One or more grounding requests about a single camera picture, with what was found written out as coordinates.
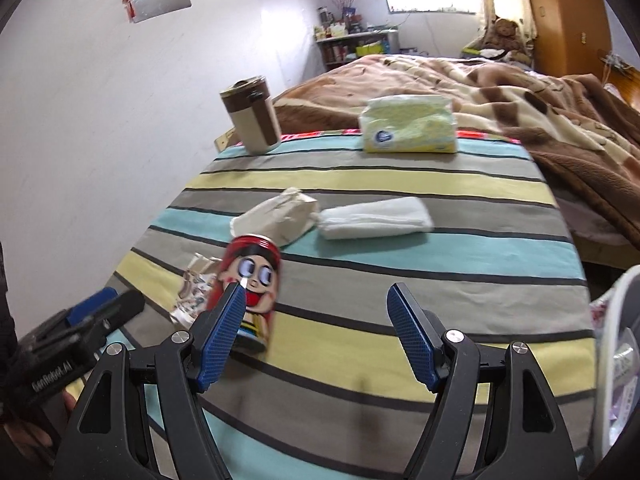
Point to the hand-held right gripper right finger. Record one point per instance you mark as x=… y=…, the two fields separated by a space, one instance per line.
x=410 y=340

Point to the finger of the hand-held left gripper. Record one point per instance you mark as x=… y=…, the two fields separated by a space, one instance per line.
x=90 y=305
x=122 y=310

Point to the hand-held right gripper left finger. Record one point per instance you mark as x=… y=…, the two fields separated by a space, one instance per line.
x=222 y=332

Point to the red cartoon can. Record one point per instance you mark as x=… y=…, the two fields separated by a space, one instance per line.
x=255 y=270

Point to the white trash bin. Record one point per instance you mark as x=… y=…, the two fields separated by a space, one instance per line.
x=625 y=300

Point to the person's left hand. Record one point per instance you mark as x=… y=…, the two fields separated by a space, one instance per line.
x=25 y=440

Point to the crushed printed paper cup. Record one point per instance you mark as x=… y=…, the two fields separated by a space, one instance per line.
x=192 y=290

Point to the crumpled beige paper bag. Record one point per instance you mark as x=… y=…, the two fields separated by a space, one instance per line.
x=275 y=217

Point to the white rolled towel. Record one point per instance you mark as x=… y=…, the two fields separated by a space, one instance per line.
x=375 y=217

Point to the striped tablecloth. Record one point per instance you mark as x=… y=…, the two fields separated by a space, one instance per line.
x=400 y=210

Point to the brown beige thermos mug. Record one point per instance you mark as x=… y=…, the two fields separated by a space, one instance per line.
x=250 y=120

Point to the yellow green tissue pack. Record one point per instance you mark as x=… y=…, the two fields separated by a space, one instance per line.
x=405 y=125

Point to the brown patterned blanket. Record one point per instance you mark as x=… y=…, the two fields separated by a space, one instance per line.
x=550 y=110

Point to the shelf unit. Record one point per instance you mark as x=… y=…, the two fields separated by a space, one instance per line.
x=340 y=52

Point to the brown teddy bear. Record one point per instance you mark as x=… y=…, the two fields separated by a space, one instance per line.
x=502 y=35

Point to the clutter of bottles on shelf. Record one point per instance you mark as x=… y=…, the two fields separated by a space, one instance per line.
x=345 y=22

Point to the wooden desk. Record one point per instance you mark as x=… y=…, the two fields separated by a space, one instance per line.
x=630 y=80

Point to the wooden wardrobe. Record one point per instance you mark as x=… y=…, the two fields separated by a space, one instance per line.
x=560 y=10

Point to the wall socket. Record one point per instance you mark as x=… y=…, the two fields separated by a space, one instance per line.
x=224 y=141

